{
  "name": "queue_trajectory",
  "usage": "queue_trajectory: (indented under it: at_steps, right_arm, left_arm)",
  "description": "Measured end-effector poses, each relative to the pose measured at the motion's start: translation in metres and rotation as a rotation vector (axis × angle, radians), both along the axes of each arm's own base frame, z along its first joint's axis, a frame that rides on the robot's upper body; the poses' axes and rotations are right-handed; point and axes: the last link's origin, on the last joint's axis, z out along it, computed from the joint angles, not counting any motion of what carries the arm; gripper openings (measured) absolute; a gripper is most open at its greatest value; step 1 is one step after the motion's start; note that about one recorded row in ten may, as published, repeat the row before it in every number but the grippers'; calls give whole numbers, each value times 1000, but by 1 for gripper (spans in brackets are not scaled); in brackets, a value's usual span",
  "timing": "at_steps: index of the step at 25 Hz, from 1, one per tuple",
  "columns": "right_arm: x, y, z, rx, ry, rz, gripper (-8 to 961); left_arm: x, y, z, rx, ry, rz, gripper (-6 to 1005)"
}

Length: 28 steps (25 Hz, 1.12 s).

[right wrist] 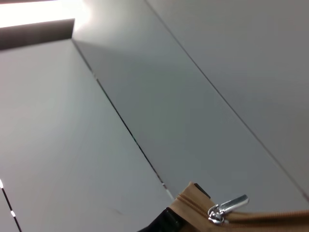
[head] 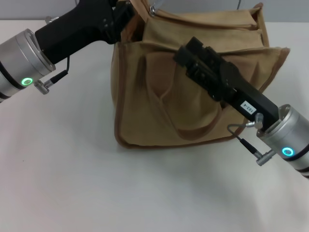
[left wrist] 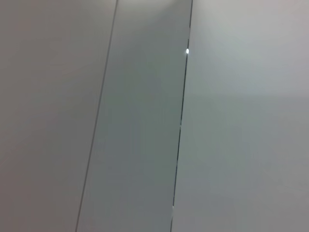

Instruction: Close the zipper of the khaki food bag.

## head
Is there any right gripper cable with connectors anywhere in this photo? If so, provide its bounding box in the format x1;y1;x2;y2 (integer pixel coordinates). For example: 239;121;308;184
227;113;276;167

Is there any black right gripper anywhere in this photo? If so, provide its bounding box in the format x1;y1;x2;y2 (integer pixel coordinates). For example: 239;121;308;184
174;36;280;131

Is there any silver metal zipper pull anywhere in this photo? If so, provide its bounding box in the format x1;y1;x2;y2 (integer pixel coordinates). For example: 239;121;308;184
149;0;168;17

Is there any left gripper cable with connectors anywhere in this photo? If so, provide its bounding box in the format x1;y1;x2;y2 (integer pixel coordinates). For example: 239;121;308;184
33;15;71;95

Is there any gripper cable with connectors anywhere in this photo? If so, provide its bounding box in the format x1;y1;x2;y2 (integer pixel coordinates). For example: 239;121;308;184
227;113;276;167
33;15;71;95

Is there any khaki canvas food bag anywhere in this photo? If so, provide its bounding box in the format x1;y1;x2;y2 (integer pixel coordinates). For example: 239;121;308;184
113;0;291;148

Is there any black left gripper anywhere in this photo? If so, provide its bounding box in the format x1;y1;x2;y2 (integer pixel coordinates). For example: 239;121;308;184
34;0;136;65

